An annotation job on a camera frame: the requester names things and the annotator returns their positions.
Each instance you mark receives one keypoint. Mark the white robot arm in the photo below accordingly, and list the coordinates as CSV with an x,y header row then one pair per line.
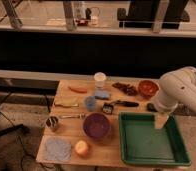
x,y
178,86

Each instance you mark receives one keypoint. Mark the silver fork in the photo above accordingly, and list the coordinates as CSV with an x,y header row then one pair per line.
x,y
79,116

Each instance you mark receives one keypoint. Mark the green plastic tray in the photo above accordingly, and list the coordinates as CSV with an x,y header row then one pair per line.
x,y
142,144

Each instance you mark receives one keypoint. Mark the dark brown dried food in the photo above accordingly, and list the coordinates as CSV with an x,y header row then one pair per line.
x,y
127,89

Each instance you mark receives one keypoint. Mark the orange carrot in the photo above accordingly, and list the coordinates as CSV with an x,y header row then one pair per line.
x,y
78,89

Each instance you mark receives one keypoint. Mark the black rectangular block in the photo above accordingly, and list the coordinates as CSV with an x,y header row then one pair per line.
x,y
151,108

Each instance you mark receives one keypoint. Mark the small black box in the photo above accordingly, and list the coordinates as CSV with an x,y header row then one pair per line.
x,y
107,108

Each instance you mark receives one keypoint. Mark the blue plastic cup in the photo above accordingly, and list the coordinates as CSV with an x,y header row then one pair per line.
x,y
90,103

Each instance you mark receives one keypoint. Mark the red bowl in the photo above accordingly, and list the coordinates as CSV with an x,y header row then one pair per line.
x,y
147,88

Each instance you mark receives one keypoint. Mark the black handled knife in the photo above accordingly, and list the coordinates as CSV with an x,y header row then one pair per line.
x,y
125,103

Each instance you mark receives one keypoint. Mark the purple bowl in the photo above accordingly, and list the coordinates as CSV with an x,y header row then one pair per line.
x,y
96,126

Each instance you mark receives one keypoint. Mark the red yellow apple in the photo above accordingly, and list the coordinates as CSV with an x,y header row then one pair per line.
x,y
81,148

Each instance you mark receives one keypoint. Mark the white paper cup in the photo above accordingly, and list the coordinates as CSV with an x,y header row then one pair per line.
x,y
100,79

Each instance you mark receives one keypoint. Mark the blue cloth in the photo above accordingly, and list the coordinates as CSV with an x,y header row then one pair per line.
x,y
56,149

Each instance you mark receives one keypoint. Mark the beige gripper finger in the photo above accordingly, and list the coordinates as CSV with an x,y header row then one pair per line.
x,y
160,121

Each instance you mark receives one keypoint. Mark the blue sponge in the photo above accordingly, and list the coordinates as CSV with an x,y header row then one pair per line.
x,y
102,94

